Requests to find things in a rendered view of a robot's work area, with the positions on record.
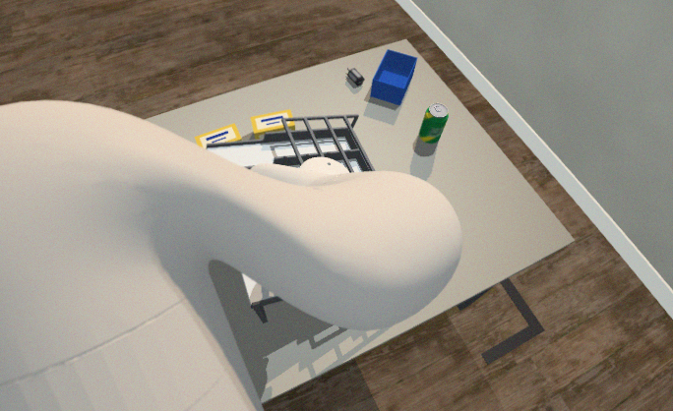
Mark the blue open bin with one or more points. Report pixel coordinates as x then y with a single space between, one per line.
396 72

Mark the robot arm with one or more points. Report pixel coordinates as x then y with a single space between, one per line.
108 223

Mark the green drink can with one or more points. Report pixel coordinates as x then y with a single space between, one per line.
433 124

